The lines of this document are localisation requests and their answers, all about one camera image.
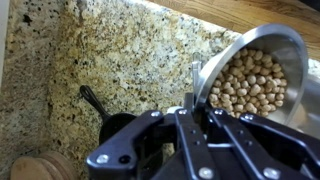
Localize round wooden board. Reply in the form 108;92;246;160
35;150;80;180
9;155;65;180

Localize pile of chickpeas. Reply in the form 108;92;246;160
207;47;289;119

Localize black cast iron skillet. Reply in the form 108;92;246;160
79;84;138;146

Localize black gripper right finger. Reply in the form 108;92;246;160
199;107;320;180

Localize large silver bowl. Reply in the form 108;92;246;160
191;22;311;128

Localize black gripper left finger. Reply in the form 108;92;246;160
85;92;218;180

